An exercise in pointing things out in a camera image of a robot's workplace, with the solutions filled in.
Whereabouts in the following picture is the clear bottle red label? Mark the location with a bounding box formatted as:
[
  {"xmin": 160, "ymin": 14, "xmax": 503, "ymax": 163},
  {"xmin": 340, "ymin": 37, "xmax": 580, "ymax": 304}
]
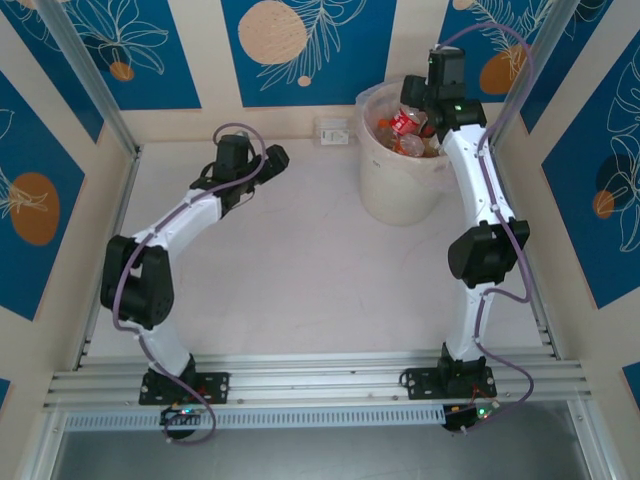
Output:
[{"xmin": 388, "ymin": 110, "xmax": 430, "ymax": 135}]

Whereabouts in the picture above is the clear bottle red cap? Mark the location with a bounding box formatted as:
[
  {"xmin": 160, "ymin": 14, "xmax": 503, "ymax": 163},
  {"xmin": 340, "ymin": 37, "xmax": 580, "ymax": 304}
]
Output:
[{"xmin": 398, "ymin": 132, "xmax": 427, "ymax": 159}]

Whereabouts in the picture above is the beige plastic bin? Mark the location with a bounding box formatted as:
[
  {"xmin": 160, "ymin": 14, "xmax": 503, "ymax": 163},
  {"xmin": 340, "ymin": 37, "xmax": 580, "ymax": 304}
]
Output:
[{"xmin": 355, "ymin": 81, "xmax": 470, "ymax": 226}]

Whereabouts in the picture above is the small circuit board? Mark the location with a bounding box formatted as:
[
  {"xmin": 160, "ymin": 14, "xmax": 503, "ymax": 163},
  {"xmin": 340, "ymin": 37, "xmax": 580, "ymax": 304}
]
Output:
[
  {"xmin": 159, "ymin": 405, "xmax": 204, "ymax": 426},
  {"xmin": 442, "ymin": 403, "xmax": 501, "ymax": 434}
]

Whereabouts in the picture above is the grey metal front panel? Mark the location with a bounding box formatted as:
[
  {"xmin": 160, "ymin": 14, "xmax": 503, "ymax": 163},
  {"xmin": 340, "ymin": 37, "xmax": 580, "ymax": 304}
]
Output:
[{"xmin": 49, "ymin": 427, "xmax": 609, "ymax": 480}]

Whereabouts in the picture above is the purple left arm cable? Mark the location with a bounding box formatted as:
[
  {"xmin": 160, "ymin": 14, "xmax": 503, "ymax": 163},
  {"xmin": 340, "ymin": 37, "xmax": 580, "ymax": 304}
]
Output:
[{"xmin": 113, "ymin": 122, "xmax": 268, "ymax": 446}]

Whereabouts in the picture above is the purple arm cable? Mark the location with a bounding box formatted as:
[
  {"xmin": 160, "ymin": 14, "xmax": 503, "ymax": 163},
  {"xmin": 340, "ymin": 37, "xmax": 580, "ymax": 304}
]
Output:
[
  {"xmin": 113, "ymin": 122, "xmax": 268, "ymax": 446},
  {"xmin": 437, "ymin": 22, "xmax": 535, "ymax": 436}
]

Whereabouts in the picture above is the aluminium frame post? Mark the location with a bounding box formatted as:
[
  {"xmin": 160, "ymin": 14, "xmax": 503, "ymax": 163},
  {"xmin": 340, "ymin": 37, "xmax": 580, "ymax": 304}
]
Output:
[
  {"xmin": 35, "ymin": 0, "xmax": 142, "ymax": 159},
  {"xmin": 485, "ymin": 0, "xmax": 586, "ymax": 151}
]

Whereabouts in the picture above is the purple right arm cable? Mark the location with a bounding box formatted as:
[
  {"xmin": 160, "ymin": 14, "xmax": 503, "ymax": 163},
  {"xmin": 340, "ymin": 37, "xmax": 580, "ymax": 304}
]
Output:
[{"xmin": 437, "ymin": 22, "xmax": 535, "ymax": 436}]

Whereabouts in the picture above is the white wall socket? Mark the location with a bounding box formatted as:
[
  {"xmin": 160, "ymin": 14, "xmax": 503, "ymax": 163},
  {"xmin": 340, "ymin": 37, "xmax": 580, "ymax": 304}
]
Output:
[{"xmin": 313, "ymin": 117, "xmax": 351, "ymax": 147}]

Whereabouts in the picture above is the aluminium table side rail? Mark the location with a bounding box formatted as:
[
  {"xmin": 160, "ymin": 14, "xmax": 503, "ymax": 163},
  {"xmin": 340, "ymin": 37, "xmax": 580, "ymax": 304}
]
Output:
[
  {"xmin": 79, "ymin": 152, "xmax": 142, "ymax": 371},
  {"xmin": 482, "ymin": 139, "xmax": 569, "ymax": 362}
]

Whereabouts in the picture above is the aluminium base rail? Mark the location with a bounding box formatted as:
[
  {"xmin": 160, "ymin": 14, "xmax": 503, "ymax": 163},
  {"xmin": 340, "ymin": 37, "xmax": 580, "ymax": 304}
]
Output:
[{"xmin": 42, "ymin": 352, "xmax": 594, "ymax": 409}]

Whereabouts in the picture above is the white slotted cable duct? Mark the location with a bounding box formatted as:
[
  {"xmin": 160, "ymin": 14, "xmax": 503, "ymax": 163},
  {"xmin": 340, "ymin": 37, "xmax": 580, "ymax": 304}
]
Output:
[{"xmin": 64, "ymin": 405, "xmax": 447, "ymax": 432}]

